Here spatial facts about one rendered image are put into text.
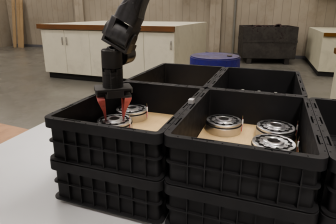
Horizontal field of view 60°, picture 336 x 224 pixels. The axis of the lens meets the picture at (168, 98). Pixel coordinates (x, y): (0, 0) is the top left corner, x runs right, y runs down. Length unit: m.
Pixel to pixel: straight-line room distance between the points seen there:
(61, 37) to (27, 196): 4.62
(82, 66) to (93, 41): 0.50
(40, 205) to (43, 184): 0.10
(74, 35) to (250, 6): 4.76
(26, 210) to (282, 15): 7.79
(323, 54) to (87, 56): 4.24
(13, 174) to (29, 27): 10.35
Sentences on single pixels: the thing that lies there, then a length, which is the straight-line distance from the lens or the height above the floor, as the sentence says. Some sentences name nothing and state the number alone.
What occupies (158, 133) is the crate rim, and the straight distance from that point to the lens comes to 0.59.
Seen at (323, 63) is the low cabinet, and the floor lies 0.24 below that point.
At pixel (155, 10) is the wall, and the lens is 8.75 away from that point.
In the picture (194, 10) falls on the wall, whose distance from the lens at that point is 8.42.
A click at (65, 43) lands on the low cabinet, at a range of 5.37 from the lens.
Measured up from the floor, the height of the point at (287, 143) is 0.86.
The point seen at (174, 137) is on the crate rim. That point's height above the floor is 0.93.
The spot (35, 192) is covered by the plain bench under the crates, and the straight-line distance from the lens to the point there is 0.89.
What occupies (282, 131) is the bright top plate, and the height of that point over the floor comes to 0.86.
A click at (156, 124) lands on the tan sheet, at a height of 0.83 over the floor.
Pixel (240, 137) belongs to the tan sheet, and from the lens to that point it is 0.84.
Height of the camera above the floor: 1.16
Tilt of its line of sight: 17 degrees down
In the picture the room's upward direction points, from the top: straight up
